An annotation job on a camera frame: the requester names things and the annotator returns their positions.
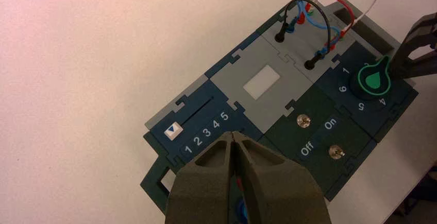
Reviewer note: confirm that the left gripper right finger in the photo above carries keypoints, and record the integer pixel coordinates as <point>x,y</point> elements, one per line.
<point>280,195</point>

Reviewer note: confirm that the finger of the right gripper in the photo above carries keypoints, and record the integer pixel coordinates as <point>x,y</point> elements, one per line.
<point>420,68</point>
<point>418,31</point>

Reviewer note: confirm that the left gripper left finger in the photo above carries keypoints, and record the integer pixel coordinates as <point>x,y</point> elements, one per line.
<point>201,191</point>

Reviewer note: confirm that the green pointer rotary knob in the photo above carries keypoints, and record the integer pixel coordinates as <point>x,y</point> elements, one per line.
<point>374,81</point>

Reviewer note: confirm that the blue round push button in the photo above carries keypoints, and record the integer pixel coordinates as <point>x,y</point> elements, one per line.
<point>242,211</point>

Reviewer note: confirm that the white slider cap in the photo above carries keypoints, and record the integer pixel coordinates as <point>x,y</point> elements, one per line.
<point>173,130</point>

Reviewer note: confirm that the white rectangular display window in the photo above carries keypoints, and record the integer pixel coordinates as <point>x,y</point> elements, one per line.
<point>262,82</point>

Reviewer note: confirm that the modular grey and teal task box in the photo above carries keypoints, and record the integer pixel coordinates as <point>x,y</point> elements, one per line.
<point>232,79</point>

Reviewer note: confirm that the metal toggle switch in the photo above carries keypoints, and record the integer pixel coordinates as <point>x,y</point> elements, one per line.
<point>336,152</point>
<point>304,120</point>

